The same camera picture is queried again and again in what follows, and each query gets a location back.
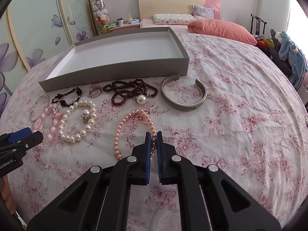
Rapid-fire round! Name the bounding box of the black bead bracelet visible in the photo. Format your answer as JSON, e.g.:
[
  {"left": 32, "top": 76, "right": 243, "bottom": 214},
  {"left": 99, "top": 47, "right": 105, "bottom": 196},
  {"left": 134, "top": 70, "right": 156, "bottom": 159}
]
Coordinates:
[{"left": 51, "top": 86, "right": 83, "bottom": 108}]

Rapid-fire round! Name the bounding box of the dark red bead necklace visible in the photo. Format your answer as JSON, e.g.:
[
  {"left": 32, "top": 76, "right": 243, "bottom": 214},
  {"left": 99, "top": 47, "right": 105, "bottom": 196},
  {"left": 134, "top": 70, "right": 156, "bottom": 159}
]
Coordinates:
[{"left": 102, "top": 78, "right": 159, "bottom": 106}]

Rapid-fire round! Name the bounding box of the pink bedside table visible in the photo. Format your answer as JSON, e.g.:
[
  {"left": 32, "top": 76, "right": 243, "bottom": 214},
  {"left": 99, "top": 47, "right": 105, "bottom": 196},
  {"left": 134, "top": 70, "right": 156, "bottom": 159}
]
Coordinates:
[{"left": 109, "top": 19, "right": 141, "bottom": 32}]

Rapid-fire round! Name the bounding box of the clear tube of plush toys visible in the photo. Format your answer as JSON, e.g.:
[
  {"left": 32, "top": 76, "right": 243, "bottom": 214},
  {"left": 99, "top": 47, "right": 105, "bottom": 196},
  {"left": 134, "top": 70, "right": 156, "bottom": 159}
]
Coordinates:
[{"left": 90, "top": 0, "right": 109, "bottom": 35}]

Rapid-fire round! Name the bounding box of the white pearl bracelet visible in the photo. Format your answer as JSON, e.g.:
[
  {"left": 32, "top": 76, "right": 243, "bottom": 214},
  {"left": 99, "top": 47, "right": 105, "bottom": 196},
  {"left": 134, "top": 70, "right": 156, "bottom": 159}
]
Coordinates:
[{"left": 57, "top": 99, "right": 97, "bottom": 145}]

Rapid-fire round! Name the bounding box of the blue plush garment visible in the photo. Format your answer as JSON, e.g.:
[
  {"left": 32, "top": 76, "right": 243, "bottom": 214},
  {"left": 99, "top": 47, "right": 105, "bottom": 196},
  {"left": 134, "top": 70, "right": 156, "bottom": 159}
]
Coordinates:
[{"left": 279, "top": 31, "right": 307, "bottom": 90}]

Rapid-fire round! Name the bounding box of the silver ring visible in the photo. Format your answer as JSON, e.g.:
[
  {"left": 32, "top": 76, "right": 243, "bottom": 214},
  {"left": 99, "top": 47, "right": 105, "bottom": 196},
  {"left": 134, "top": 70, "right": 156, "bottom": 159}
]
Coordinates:
[{"left": 88, "top": 85, "right": 101, "bottom": 99}]

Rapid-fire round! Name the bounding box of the thin silver bangle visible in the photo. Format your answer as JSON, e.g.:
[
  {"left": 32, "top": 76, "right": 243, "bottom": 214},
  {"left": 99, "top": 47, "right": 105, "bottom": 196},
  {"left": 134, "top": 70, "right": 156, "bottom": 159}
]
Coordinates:
[{"left": 29, "top": 94, "right": 50, "bottom": 122}]

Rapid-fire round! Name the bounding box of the pink pearl bracelet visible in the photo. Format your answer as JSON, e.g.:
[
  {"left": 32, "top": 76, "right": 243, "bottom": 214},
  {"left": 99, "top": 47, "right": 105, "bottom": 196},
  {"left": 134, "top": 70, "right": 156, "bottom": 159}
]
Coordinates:
[{"left": 113, "top": 108, "right": 158, "bottom": 161}]

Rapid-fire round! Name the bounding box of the large pearl earring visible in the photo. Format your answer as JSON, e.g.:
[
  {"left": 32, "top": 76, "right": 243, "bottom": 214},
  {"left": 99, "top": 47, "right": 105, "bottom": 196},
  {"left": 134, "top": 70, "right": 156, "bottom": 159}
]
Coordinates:
[{"left": 134, "top": 94, "right": 147, "bottom": 105}]

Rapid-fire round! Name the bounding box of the floral white pillow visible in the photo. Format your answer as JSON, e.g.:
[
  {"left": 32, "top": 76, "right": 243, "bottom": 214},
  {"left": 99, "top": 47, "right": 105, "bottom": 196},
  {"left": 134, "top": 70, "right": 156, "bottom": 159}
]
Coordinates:
[{"left": 152, "top": 14, "right": 196, "bottom": 26}]

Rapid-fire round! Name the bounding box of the pink bead bracelet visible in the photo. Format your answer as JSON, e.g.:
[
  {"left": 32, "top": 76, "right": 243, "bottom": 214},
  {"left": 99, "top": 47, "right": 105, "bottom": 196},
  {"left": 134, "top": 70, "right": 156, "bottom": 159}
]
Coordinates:
[{"left": 32, "top": 103, "right": 63, "bottom": 150}]

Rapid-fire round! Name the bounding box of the beige pink headboard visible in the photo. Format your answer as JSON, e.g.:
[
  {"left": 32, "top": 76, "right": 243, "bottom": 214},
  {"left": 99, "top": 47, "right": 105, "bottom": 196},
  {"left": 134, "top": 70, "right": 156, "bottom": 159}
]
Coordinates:
[{"left": 138, "top": 0, "right": 221, "bottom": 28}]

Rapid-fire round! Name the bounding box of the sliding wardrobe with flowers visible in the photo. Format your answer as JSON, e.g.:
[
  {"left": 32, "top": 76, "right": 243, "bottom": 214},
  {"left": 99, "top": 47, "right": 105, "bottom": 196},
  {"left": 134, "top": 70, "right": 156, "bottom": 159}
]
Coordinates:
[{"left": 1, "top": 0, "right": 95, "bottom": 111}]

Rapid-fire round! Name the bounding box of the small purple print pillow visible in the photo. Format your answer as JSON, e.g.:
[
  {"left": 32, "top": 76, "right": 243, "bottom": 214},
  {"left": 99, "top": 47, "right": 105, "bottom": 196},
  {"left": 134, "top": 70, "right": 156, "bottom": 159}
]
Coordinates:
[{"left": 193, "top": 4, "right": 215, "bottom": 20}]

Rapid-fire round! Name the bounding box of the folded salmon duvet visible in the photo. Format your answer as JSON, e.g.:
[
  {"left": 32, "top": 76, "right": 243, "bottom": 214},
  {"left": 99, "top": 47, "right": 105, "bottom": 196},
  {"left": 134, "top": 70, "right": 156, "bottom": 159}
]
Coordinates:
[{"left": 187, "top": 19, "right": 257, "bottom": 46}]

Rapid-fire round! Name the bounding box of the floral pink bed sheet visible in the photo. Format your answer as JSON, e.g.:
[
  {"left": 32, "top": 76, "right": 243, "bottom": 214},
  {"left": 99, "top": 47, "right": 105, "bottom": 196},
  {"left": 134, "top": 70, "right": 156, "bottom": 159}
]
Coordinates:
[{"left": 8, "top": 33, "right": 307, "bottom": 226}]

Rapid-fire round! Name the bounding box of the dark wooden chair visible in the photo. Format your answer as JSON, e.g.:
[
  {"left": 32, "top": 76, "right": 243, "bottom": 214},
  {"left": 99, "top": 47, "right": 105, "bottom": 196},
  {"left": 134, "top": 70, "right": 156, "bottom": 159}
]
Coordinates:
[{"left": 250, "top": 14, "right": 267, "bottom": 35}]

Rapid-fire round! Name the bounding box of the wide silver cuff bangle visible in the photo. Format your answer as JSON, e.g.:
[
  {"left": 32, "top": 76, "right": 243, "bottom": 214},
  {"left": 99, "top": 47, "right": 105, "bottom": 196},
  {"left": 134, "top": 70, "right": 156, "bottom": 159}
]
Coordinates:
[{"left": 160, "top": 75, "right": 208, "bottom": 112}]

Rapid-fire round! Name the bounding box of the white mug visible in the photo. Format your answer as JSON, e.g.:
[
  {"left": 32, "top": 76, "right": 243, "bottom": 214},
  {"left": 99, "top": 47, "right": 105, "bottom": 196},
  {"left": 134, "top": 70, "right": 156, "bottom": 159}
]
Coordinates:
[{"left": 117, "top": 18, "right": 124, "bottom": 27}]

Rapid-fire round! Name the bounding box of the pink bed mattress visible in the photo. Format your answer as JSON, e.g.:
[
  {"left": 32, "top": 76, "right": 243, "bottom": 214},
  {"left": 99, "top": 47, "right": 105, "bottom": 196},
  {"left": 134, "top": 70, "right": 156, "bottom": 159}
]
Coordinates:
[{"left": 139, "top": 19, "right": 189, "bottom": 33}]

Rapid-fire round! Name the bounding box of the grey shallow cardboard tray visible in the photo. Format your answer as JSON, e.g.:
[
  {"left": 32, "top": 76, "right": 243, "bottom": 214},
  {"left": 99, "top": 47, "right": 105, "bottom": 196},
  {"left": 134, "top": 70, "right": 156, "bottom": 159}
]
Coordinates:
[{"left": 39, "top": 27, "right": 189, "bottom": 92}]

